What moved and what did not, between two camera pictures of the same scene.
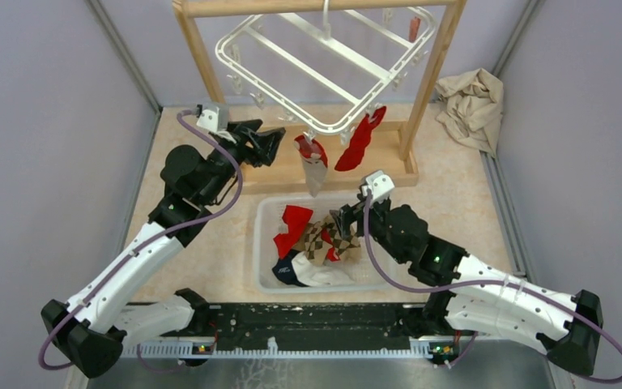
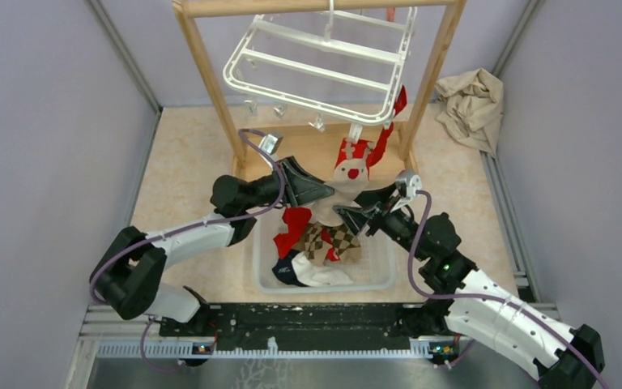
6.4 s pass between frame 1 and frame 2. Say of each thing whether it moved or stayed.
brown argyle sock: stayed
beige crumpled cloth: stayed
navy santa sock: stayed
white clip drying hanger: moved
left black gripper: moved
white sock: stayed
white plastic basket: stayed
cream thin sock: moved
